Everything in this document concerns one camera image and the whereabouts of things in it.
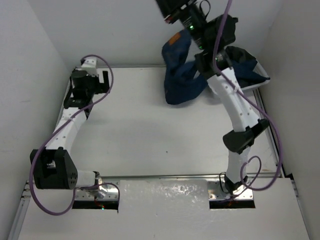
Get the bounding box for aluminium table frame rail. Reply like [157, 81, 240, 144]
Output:
[253, 89, 286, 178]

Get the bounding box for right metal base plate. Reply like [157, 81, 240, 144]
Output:
[207, 180, 255, 201]

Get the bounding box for metal base plate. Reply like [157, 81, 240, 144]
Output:
[207, 180, 255, 201]
[75, 182, 120, 202]

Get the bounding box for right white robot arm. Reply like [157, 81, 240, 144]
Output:
[156, 0, 270, 196]

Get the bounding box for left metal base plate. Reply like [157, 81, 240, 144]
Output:
[75, 182, 120, 202]

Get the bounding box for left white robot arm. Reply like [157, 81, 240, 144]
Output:
[30, 68, 114, 190]

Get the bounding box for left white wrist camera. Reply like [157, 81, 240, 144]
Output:
[80, 56, 99, 76]

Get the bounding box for dark blue denim trousers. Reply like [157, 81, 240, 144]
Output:
[161, 29, 208, 105]

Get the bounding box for black trousers in basket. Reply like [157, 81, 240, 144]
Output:
[225, 46, 258, 73]

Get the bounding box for white plastic basket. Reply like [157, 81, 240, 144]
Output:
[234, 59, 271, 91]

